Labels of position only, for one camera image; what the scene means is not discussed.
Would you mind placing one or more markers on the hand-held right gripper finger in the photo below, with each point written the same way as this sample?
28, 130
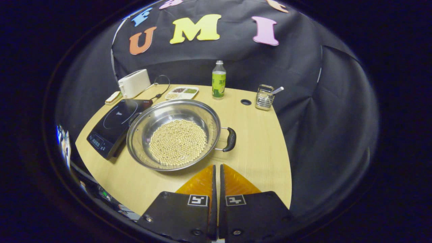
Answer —
221, 216
214, 216

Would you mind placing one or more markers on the stainless steel pot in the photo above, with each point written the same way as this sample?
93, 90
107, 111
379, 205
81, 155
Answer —
148, 125

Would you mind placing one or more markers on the black induction cooktop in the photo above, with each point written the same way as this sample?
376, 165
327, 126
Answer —
111, 128

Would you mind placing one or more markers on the pile of soybeans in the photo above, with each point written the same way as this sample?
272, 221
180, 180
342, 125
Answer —
177, 141

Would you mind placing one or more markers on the black desk grommet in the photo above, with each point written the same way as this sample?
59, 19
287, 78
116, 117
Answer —
246, 102

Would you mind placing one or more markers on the white divided plate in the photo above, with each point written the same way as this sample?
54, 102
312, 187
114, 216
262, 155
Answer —
182, 96

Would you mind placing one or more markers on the green label drink bottle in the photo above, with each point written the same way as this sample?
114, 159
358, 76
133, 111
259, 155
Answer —
218, 84

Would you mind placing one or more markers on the white utensil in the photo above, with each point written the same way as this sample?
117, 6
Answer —
278, 90

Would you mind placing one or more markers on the white toaster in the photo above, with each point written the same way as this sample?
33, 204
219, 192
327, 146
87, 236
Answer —
135, 84

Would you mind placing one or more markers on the black backdrop cloth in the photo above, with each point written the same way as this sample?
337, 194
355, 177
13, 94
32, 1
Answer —
297, 67

